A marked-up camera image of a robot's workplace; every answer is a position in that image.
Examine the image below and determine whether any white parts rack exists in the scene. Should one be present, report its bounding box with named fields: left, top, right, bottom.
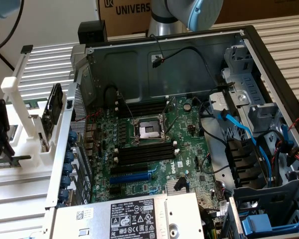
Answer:
left=0, top=76, right=68, bottom=180

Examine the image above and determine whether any black hard disk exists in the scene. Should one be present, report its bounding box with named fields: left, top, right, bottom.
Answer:
left=42, top=83, right=64, bottom=125

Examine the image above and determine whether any silver power supply unit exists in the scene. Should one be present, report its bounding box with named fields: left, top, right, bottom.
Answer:
left=49, top=191, right=205, bottom=239

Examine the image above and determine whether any long black expansion slot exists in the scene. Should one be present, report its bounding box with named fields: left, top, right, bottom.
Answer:
left=110, top=163, right=150, bottom=176

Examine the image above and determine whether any blue expansion slot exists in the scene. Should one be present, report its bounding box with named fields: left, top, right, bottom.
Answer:
left=109, top=171, right=152, bottom=185

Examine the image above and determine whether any black block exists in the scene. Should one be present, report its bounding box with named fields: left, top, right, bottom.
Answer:
left=78, top=20, right=108, bottom=47

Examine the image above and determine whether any thin metal locking lever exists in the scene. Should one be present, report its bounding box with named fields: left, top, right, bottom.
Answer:
left=161, top=96, right=177, bottom=117
left=118, top=92, right=136, bottom=121

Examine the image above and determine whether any metal CPU socket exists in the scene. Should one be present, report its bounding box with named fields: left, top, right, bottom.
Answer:
left=131, top=113, right=171, bottom=145

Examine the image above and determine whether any silver chipset heatsink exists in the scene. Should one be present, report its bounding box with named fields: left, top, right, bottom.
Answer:
left=165, top=177, right=189, bottom=194

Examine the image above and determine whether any green motherboard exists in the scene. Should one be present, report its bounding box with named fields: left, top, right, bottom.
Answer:
left=84, top=96, right=231, bottom=239

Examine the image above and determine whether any open grey PC case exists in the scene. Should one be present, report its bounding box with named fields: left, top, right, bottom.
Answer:
left=45, top=24, right=299, bottom=239

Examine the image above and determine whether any black plastic shroud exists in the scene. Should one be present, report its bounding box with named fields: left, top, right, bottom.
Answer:
left=225, top=137, right=266, bottom=188

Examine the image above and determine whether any blue plastic bay latch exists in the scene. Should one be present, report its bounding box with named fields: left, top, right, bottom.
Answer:
left=241, top=213, right=299, bottom=235

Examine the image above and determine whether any grey metal disk bay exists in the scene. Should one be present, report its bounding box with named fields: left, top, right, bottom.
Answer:
left=233, top=178, right=299, bottom=239

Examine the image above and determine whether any plain brown cardboard box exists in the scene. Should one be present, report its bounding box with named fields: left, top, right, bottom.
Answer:
left=211, top=0, right=299, bottom=25

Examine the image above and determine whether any graphics card with bracket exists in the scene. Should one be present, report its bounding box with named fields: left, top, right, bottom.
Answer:
left=29, top=109, right=56, bottom=153

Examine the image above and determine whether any black camera cable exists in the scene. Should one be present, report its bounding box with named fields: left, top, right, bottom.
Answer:
left=0, top=0, right=25, bottom=54

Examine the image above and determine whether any black wire with connector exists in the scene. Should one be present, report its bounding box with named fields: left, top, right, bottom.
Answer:
left=149, top=33, right=236, bottom=93

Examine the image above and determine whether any blue SATA wire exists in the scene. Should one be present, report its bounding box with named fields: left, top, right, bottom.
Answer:
left=217, top=109, right=275, bottom=187

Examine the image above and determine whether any grey plastic bracket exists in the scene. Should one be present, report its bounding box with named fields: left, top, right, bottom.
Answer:
left=248, top=103, right=282, bottom=133

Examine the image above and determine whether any blue flat wire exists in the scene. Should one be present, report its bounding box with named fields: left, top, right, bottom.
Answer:
left=281, top=123, right=294, bottom=150

